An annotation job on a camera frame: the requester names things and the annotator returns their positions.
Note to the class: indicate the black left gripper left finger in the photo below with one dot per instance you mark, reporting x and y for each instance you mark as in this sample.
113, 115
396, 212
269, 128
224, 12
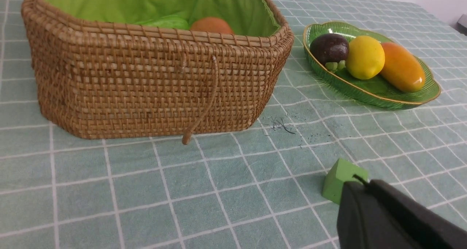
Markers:
363, 223

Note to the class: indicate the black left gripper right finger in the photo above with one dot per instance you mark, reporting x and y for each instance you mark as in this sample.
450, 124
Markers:
426, 228

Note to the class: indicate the orange yellow mango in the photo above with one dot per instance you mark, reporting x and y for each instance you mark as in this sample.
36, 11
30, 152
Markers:
401, 69

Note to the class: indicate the yellow lemon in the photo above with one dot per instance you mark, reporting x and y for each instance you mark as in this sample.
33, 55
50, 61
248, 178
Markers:
366, 57

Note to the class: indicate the dark purple mangosteen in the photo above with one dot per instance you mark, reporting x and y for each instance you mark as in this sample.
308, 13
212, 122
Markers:
330, 50

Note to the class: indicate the brown potato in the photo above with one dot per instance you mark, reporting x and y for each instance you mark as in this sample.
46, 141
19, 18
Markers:
213, 25

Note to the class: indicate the light green cucumber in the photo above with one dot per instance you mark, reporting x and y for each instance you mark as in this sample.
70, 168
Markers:
169, 21

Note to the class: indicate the green foam cube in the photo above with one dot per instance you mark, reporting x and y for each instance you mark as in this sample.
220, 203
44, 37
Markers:
341, 172

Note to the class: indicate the green checkered tablecloth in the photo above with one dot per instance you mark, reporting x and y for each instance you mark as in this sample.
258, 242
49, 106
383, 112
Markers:
255, 189

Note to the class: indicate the green leaf-shaped glass plate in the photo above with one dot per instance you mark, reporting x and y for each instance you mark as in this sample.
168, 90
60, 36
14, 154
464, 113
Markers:
376, 91

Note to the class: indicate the green fabric basket lining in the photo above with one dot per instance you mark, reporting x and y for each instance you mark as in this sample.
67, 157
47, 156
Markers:
245, 17

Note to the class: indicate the woven wicker basket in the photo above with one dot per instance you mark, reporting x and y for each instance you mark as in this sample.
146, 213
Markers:
118, 80

